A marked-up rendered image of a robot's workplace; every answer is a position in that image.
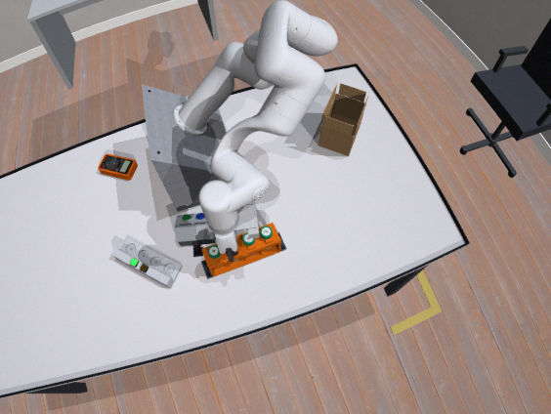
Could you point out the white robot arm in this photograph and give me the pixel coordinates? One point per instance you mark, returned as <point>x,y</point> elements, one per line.
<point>229,204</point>

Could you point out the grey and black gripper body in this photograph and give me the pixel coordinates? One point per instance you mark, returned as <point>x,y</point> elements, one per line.
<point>225,241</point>

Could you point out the orange handheld multimeter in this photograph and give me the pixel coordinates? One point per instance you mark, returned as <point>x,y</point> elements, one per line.
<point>118,167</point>

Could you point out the dark grey angle bracket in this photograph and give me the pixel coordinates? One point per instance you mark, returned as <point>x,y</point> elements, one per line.
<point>205,267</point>

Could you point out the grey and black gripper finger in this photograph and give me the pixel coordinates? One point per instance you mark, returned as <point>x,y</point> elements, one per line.
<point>230,254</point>

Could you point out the brown cardboard box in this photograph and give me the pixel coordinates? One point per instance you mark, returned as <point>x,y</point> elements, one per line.
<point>346,108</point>

